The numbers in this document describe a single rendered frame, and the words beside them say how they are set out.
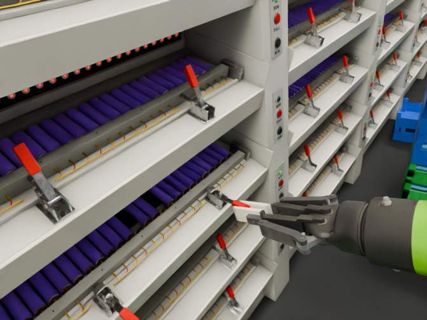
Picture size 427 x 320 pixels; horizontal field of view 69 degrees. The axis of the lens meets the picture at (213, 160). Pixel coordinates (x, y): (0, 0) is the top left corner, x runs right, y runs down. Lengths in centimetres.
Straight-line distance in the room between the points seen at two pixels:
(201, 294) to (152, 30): 55
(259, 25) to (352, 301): 88
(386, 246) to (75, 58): 42
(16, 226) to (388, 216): 44
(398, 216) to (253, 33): 39
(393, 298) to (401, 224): 77
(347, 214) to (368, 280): 76
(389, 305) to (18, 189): 105
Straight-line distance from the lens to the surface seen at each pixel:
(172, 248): 58
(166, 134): 50
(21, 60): 35
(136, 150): 47
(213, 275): 77
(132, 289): 55
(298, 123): 89
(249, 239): 83
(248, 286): 97
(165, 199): 62
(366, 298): 118
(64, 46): 36
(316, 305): 114
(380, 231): 44
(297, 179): 100
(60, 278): 56
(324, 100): 103
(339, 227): 47
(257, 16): 61
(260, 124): 68
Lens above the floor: 97
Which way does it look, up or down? 33 degrees down
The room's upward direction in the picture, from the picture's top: 9 degrees counter-clockwise
